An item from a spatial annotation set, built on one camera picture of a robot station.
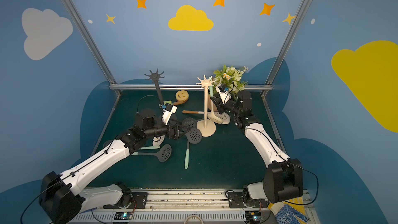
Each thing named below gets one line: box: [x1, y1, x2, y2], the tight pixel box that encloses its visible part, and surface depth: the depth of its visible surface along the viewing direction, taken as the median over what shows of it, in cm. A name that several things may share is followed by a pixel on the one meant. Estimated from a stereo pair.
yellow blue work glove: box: [267, 196, 309, 224], surface depth 72 cm
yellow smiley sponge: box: [175, 89, 190, 103], surface depth 118 cm
